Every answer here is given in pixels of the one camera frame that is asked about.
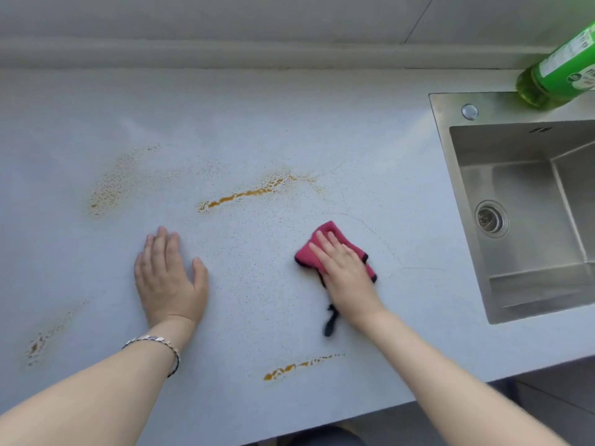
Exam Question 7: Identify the person's left hand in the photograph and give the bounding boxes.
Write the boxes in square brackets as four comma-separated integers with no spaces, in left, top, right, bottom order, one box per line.
[134,226,209,329]

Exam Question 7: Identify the person's right hand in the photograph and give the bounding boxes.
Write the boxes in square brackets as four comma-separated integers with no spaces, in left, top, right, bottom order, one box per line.
[309,230,387,331]

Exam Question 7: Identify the pink cleaning cloth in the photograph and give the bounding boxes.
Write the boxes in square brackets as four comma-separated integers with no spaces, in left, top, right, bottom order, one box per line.
[294,221,378,338]

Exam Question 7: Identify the person's right forearm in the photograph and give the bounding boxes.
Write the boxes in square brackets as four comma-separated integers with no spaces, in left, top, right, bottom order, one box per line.
[354,309,572,446]

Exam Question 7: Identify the person's left forearm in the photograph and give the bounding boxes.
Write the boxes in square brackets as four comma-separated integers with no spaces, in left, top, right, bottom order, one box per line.
[0,316,196,446]

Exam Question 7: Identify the orange sauce stain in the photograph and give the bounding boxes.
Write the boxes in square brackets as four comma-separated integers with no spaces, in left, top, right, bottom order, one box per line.
[86,143,162,218]
[263,353,346,382]
[25,299,89,367]
[197,171,321,213]

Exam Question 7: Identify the sink drain strainer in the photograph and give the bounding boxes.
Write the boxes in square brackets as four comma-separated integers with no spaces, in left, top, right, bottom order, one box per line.
[474,200,509,238]

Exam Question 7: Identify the stainless steel sink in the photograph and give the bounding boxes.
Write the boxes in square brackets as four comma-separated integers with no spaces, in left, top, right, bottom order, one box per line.
[428,90,595,326]

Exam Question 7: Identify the green detergent bottle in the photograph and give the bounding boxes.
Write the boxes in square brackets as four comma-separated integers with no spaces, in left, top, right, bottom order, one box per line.
[516,20,595,110]

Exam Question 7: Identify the silver bracelet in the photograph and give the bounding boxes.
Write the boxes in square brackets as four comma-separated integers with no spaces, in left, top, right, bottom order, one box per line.
[122,335,180,378]

